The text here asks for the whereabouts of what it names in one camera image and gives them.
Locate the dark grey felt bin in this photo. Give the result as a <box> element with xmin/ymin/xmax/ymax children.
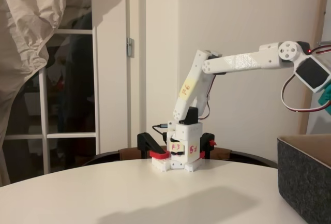
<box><xmin>276</xmin><ymin>134</ymin><xmax>331</xmax><ymax>224</ymax></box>

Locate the yellow tape label F6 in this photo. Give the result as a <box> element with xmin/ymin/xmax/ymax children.
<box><xmin>178</xmin><ymin>77</ymin><xmax>197</xmax><ymax>97</ymax></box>

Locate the pale round label F5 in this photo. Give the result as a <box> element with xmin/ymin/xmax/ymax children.
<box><xmin>188</xmin><ymin>143</ymin><xmax>201</xmax><ymax>162</ymax></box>

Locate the pale tape label F3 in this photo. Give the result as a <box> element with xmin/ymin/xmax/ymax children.
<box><xmin>168</xmin><ymin>143</ymin><xmax>185</xmax><ymax>154</ymax></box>

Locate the silver door hinge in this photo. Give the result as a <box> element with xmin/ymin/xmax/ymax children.
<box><xmin>126</xmin><ymin>37</ymin><xmax>135</xmax><ymax>58</ymax></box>

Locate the white framed glass door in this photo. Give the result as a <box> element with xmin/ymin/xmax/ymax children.
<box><xmin>4</xmin><ymin>0</ymin><xmax>101</xmax><ymax>175</ymax></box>

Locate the beige crumpled curtain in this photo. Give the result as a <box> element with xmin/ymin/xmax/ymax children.
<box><xmin>0</xmin><ymin>0</ymin><xmax>93</xmax><ymax>186</ymax></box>

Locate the wooden frame with translucent panel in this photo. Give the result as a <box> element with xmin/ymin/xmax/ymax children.
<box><xmin>297</xmin><ymin>0</ymin><xmax>331</xmax><ymax>135</ymax></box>

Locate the black USB cable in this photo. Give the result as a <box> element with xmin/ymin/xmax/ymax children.
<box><xmin>152</xmin><ymin>123</ymin><xmax>171</xmax><ymax>137</ymax></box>

